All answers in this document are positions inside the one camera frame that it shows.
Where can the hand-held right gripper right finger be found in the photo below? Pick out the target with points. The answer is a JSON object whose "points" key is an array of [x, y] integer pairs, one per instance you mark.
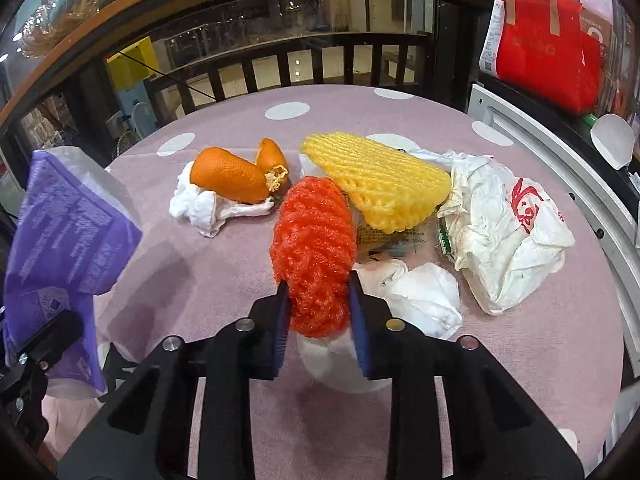
{"points": [[361, 332]]}

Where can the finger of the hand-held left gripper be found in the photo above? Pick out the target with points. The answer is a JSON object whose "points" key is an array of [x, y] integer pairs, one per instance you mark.
{"points": [[47, 337]]}

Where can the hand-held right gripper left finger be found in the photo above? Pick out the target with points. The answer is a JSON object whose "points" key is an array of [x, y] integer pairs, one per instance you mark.
{"points": [[279, 332]]}

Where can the clear printed plastic wrapper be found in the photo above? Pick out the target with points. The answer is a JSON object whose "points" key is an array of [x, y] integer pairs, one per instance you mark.
{"points": [[395, 245]]}

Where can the red foam fruit net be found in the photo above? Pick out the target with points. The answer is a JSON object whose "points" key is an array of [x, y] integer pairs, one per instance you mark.
{"points": [[312, 240]]}

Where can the purple plastic packet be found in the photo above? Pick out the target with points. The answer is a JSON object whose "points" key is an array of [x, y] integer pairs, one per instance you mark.
{"points": [[65, 230]]}

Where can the yellow foam fruit net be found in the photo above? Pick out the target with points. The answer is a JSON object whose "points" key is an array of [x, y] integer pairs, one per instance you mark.
{"points": [[380, 185]]}

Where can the white plastic bag red print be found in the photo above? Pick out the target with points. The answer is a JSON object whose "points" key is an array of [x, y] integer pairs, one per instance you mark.
{"points": [[490, 240]]}

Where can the crumpled white tissue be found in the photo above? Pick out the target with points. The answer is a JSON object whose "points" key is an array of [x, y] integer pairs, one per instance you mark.
{"points": [[420, 295], [325, 365]]}

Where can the white tissue under peel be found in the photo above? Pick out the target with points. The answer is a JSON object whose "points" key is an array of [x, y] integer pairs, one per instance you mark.
{"points": [[197, 210]]}

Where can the large orange peel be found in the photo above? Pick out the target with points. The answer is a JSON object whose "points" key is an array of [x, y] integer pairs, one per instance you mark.
{"points": [[225, 172]]}

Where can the small orange peel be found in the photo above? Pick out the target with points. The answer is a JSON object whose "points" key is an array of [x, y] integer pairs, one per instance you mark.
{"points": [[270, 156]]}

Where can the loose white drawer front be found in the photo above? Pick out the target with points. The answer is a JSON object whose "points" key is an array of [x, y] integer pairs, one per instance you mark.
{"points": [[565, 170]]}

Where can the black wooden railing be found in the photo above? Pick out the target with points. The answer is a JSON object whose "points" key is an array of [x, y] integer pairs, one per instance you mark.
{"points": [[300, 45]]}

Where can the yellow box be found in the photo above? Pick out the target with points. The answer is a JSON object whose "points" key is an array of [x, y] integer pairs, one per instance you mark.
{"points": [[135, 62]]}

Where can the white plastic scoop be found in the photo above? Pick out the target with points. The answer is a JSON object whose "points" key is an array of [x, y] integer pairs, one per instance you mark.
{"points": [[612, 142]]}

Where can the white paper receipt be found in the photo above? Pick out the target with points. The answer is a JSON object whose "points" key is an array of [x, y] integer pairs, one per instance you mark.
{"points": [[492, 40]]}

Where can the red fabric bag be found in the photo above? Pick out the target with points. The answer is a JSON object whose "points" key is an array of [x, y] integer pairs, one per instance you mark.
{"points": [[540, 55]]}

